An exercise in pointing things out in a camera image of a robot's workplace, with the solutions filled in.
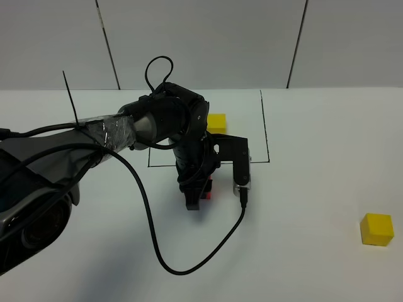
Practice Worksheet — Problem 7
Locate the loose yellow cube block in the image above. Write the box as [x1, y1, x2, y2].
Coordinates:
[360, 213, 394, 247]

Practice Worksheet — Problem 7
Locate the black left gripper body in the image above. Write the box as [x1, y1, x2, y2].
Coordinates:
[173, 131, 220, 192]

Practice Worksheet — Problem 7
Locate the red cube block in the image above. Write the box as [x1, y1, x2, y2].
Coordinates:
[201, 177, 212, 199]

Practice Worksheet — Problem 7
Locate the black cable tie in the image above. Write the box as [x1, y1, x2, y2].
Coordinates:
[62, 70, 79, 127]

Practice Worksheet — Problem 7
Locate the black camera usb cable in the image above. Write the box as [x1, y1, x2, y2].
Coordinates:
[9, 143, 249, 276]

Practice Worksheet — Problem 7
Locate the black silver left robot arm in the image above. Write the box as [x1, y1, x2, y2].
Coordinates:
[1, 82, 220, 273]

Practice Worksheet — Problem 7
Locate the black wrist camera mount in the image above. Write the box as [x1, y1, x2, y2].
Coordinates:
[212, 134, 251, 194]

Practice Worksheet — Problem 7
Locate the template yellow cube block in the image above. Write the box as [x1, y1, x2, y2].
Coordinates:
[207, 113, 227, 134]

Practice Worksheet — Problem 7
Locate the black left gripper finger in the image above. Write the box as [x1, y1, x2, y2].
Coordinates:
[184, 187, 204, 210]

